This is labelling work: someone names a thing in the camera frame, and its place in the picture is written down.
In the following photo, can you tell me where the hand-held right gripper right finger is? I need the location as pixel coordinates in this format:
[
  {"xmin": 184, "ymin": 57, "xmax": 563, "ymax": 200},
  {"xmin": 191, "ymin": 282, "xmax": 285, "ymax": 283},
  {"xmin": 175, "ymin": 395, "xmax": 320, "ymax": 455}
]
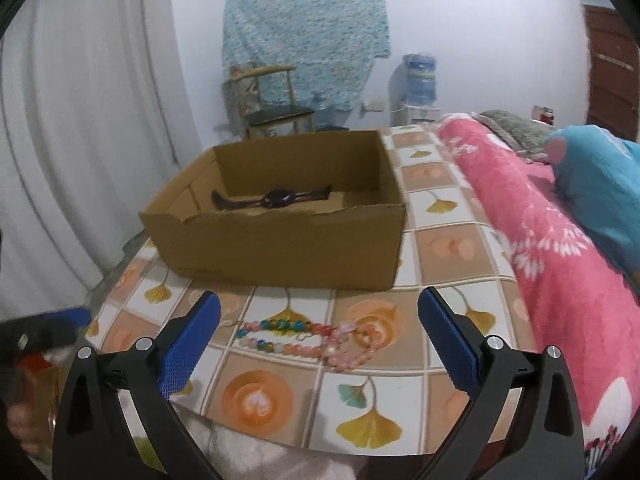
[{"xmin": 417, "ymin": 287, "xmax": 586, "ymax": 480}]

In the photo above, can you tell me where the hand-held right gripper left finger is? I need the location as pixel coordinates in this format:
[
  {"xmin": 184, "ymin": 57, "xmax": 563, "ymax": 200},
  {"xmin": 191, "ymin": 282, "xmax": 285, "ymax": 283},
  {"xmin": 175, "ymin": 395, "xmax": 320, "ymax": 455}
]
[{"xmin": 51, "ymin": 290, "xmax": 223, "ymax": 480}]

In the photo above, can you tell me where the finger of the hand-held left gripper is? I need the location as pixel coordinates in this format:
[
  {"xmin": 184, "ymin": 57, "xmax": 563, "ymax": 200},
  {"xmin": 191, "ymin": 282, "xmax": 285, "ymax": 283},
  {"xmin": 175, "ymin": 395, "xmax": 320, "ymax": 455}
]
[
  {"xmin": 47, "ymin": 307, "xmax": 92, "ymax": 331},
  {"xmin": 0, "ymin": 316, "xmax": 78, "ymax": 356}
]

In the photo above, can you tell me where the multicolour beaded bracelet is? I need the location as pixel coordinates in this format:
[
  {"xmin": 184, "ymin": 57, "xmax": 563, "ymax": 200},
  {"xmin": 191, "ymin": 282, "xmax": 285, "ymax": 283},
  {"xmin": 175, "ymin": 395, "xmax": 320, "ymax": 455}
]
[{"xmin": 235, "ymin": 316, "xmax": 328, "ymax": 358}]

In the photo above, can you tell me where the pink beaded bracelet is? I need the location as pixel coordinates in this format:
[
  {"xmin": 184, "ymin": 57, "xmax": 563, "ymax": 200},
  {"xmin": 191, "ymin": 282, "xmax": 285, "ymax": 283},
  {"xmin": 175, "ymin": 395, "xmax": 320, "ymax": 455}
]
[{"xmin": 322, "ymin": 322, "xmax": 387, "ymax": 373}]

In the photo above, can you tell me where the cardboard box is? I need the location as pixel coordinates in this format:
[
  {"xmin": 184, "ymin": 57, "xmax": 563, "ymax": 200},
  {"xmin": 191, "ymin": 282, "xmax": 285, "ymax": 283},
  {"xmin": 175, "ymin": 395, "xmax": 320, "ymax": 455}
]
[{"xmin": 139, "ymin": 130, "xmax": 407, "ymax": 292}]

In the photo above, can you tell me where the red gift bag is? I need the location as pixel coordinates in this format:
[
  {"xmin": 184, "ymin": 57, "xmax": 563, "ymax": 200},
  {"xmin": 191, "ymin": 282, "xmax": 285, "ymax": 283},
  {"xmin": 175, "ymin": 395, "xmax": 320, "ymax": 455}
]
[{"xmin": 12, "ymin": 352, "xmax": 63, "ymax": 386}]

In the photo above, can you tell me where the ginkgo leaf patterned tablecloth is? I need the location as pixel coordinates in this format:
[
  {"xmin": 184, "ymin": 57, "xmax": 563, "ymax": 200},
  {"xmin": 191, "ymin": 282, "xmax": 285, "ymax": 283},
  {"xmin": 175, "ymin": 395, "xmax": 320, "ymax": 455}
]
[{"xmin": 85, "ymin": 125, "xmax": 538, "ymax": 461}]

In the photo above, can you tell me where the pink floral blanket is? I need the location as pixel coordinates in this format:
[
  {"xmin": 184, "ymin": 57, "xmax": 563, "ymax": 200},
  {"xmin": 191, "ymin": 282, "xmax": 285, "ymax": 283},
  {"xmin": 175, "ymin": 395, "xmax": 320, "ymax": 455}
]
[{"xmin": 435, "ymin": 112, "xmax": 640, "ymax": 480}]

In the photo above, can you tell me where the dark purple smart watch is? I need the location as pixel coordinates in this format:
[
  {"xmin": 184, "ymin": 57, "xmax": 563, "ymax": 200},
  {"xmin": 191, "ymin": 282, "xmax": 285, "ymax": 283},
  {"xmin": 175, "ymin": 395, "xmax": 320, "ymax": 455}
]
[{"xmin": 210, "ymin": 184, "xmax": 333, "ymax": 211}]

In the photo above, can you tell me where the white curtain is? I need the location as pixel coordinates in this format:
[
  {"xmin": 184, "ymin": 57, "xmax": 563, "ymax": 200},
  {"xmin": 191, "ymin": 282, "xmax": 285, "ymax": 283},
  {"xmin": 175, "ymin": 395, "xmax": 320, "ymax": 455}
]
[{"xmin": 0, "ymin": 0, "xmax": 206, "ymax": 321}]

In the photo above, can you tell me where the teal pillow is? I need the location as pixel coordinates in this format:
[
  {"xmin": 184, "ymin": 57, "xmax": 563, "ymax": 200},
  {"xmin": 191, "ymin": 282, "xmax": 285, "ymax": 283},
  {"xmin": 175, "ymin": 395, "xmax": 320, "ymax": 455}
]
[{"xmin": 544, "ymin": 125, "xmax": 640, "ymax": 281}]

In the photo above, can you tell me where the green patterned blanket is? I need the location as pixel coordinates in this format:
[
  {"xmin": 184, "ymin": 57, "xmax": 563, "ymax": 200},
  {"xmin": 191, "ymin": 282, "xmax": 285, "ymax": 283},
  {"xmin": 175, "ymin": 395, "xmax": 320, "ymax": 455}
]
[{"xmin": 472, "ymin": 110, "xmax": 558, "ymax": 163}]

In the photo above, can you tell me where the white water dispenser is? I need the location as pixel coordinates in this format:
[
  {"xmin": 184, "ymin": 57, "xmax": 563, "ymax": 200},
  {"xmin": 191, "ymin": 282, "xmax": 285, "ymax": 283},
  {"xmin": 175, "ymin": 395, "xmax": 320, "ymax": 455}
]
[{"xmin": 390, "ymin": 101, "xmax": 442, "ymax": 127}]

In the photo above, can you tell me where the wooden chair with dark seat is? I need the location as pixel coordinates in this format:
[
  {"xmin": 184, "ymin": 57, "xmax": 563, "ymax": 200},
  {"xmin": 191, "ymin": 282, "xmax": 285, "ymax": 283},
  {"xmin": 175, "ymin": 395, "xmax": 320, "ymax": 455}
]
[{"xmin": 229, "ymin": 63, "xmax": 317, "ymax": 140}]

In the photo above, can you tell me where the brown wooden door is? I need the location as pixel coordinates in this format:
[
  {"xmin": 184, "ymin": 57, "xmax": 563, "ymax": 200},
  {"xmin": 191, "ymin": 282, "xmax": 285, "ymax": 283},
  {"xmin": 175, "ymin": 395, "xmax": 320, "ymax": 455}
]
[{"xmin": 582, "ymin": 4, "xmax": 640, "ymax": 143}]

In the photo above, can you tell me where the teal patterned wall cloth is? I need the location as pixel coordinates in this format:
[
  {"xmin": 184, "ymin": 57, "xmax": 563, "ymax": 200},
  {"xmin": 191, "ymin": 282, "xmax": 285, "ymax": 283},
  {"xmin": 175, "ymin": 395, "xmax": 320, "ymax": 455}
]
[{"xmin": 222, "ymin": 0, "xmax": 392, "ymax": 111}]

